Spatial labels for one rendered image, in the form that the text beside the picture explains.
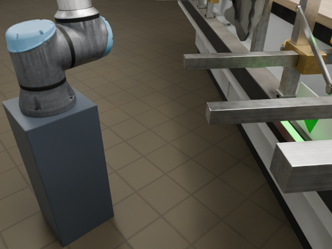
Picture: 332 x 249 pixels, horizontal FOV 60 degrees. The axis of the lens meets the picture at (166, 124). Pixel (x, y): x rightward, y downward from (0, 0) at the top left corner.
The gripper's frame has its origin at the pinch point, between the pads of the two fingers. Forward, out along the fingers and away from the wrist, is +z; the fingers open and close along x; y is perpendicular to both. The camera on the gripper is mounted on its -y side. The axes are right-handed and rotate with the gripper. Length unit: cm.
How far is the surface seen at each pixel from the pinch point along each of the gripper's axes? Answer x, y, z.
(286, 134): -9.4, -9.2, 22.7
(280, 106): 6.1, -16.4, 6.8
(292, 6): -51, 30, 5
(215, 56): 0.0, 8.8, 7.4
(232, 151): -59, 53, 93
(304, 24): -10.9, -5.0, -2.0
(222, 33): -50, 65, 24
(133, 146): -10, 88, 94
